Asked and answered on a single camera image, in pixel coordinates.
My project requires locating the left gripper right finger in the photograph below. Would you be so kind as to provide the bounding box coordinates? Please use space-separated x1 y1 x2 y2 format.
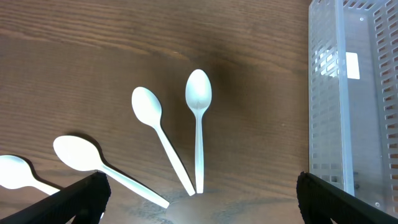
296 172 397 224

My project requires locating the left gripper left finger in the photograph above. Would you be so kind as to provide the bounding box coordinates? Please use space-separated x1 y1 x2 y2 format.
1 172 111 224

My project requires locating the white spoon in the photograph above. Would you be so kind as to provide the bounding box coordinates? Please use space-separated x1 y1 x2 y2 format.
1 155 60 195
53 135 170 208
185 69 212 194

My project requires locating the white label in basket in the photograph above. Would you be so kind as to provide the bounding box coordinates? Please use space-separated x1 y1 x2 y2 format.
346 52 360 80

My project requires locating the clear plastic basket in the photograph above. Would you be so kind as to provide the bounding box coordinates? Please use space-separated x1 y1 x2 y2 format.
308 0 397 217

